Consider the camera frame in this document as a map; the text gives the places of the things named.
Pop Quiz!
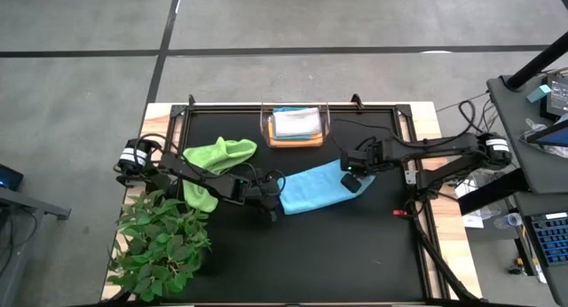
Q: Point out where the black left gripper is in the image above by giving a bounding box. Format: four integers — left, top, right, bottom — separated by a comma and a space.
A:
255, 178, 283, 224

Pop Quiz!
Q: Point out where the light blue microfiber towel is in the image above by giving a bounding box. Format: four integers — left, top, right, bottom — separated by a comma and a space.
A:
277, 159, 376, 216

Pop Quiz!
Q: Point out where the orange microfiber towel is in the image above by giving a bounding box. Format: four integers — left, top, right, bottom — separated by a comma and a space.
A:
267, 119, 325, 149

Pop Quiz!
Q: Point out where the green microfiber towel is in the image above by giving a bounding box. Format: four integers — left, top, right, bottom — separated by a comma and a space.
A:
181, 136, 258, 214

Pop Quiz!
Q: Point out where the light grey microfiber towel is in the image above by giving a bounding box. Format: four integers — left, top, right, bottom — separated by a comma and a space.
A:
272, 106, 323, 138

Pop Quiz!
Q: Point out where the clear plastic bin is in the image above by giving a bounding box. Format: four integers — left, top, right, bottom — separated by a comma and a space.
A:
259, 101, 332, 148

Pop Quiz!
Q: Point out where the green leafy plant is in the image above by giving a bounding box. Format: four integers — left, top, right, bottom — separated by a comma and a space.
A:
105, 189, 210, 303

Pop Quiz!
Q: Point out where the white paper sheet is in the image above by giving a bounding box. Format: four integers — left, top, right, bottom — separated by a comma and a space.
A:
461, 209, 485, 230

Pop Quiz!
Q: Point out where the dark grey workstation desk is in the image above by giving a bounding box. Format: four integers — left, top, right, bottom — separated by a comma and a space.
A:
486, 74, 568, 307

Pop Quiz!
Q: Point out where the clear plastic bottle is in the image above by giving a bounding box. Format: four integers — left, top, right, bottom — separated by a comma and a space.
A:
493, 212, 525, 231

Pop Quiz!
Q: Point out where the small black yellow tool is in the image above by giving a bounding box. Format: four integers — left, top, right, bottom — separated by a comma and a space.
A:
508, 256, 527, 276

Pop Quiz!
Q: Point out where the small teal box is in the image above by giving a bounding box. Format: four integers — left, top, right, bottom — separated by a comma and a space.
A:
526, 83, 553, 104

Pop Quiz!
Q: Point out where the tablet with blue screen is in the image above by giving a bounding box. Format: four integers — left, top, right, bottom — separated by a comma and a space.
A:
521, 118, 568, 148

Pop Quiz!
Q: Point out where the black stand pole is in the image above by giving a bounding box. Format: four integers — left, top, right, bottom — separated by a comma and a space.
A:
505, 31, 568, 91

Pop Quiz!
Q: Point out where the black electronic device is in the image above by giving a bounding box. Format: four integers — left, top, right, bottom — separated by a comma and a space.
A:
541, 72, 568, 120

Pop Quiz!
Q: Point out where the backlit keyboard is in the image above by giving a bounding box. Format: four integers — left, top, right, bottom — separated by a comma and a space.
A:
530, 211, 568, 268

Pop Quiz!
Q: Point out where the grey metal desk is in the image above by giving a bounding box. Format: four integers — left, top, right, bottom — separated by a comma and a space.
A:
0, 186, 72, 307

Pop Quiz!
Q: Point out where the dark blue device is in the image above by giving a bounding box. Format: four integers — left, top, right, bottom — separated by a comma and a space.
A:
0, 164, 24, 192

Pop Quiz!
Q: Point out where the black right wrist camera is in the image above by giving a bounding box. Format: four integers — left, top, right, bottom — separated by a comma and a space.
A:
340, 173, 363, 194

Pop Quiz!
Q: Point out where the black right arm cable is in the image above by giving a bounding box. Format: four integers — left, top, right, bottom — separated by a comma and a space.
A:
330, 99, 489, 153

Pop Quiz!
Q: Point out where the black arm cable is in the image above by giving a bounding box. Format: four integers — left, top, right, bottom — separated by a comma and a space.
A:
132, 132, 288, 197
330, 99, 489, 153

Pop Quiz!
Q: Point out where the black corrugated cable sleeve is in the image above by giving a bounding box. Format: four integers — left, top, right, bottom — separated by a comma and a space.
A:
407, 195, 480, 303

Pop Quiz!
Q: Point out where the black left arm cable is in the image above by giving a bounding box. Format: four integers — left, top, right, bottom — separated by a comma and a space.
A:
132, 132, 288, 197

